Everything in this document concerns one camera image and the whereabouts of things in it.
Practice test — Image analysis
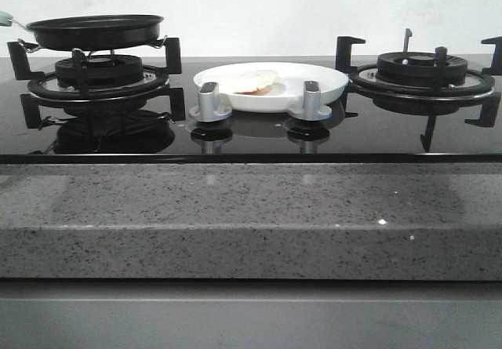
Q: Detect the right silver stove knob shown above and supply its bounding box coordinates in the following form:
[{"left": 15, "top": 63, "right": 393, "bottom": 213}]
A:
[{"left": 288, "top": 80, "right": 333, "bottom": 122}]

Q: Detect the white plate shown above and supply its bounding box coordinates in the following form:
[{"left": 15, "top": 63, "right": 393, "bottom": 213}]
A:
[{"left": 194, "top": 62, "right": 348, "bottom": 113}]

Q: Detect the left silver stove knob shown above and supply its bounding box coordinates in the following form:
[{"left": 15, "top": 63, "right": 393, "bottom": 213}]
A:
[{"left": 189, "top": 82, "right": 232, "bottom": 123}]

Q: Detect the black frying pan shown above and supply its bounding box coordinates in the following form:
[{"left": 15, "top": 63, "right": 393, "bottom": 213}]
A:
[{"left": 26, "top": 14, "right": 164, "bottom": 51}]

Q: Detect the silver stove knob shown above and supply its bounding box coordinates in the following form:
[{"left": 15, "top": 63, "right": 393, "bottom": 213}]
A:
[
  {"left": 288, "top": 80, "right": 333, "bottom": 122},
  {"left": 189, "top": 82, "right": 232, "bottom": 123}
]

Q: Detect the right black gas burner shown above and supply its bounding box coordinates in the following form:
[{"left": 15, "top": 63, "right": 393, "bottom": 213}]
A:
[{"left": 376, "top": 52, "right": 468, "bottom": 87}]

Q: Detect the wire pan reducer ring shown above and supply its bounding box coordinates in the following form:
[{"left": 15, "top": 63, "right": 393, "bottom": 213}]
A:
[{"left": 17, "top": 35, "right": 170, "bottom": 60}]

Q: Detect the left black gas burner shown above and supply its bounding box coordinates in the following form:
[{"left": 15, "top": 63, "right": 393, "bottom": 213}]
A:
[{"left": 55, "top": 55, "right": 144, "bottom": 89}]

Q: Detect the right black pan support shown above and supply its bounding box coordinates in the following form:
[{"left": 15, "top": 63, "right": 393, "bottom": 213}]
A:
[{"left": 335, "top": 29, "right": 501, "bottom": 152}]

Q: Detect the black glass cooktop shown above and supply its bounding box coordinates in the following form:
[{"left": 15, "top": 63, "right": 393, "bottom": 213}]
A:
[{"left": 1, "top": 58, "right": 501, "bottom": 164}]

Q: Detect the black pan support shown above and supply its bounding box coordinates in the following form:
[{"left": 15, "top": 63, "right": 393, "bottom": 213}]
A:
[
  {"left": 335, "top": 29, "right": 501, "bottom": 152},
  {"left": 8, "top": 37, "right": 185, "bottom": 129}
]

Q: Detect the black gas burner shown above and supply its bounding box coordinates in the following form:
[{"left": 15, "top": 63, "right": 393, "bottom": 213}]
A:
[
  {"left": 376, "top": 52, "right": 468, "bottom": 87},
  {"left": 55, "top": 55, "right": 144, "bottom": 89}
]

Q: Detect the left black pan support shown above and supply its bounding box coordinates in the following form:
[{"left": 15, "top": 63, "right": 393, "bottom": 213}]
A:
[{"left": 8, "top": 37, "right": 185, "bottom": 129}]

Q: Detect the fried egg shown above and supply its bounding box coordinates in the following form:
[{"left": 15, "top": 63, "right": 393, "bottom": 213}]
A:
[{"left": 230, "top": 70, "right": 278, "bottom": 93}]

